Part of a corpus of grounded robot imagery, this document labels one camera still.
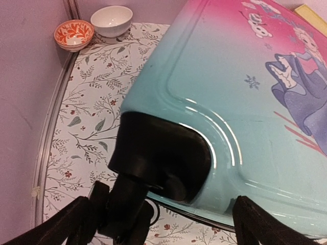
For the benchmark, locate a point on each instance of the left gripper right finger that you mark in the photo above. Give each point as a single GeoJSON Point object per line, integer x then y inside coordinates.
{"type": "Point", "coordinates": [254, 225]}

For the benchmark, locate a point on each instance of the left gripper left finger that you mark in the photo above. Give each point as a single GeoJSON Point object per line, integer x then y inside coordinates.
{"type": "Point", "coordinates": [76, 223]}

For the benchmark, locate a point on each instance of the pink and teal kids suitcase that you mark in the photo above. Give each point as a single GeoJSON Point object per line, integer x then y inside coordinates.
{"type": "Point", "coordinates": [231, 102]}

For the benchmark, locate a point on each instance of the floral white tablecloth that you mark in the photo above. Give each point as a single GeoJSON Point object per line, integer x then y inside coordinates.
{"type": "Point", "coordinates": [87, 114]}

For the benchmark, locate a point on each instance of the orange patterned ceramic bowl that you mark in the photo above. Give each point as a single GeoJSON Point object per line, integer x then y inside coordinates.
{"type": "Point", "coordinates": [74, 35]}

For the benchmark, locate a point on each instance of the white ceramic bowl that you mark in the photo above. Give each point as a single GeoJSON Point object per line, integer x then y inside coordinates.
{"type": "Point", "coordinates": [112, 21]}

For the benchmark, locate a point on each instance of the yellow and white storage box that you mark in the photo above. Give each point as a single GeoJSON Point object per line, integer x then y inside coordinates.
{"type": "Point", "coordinates": [313, 12]}

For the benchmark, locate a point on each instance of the left metal wall post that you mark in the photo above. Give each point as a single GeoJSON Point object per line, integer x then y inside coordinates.
{"type": "Point", "coordinates": [72, 9]}

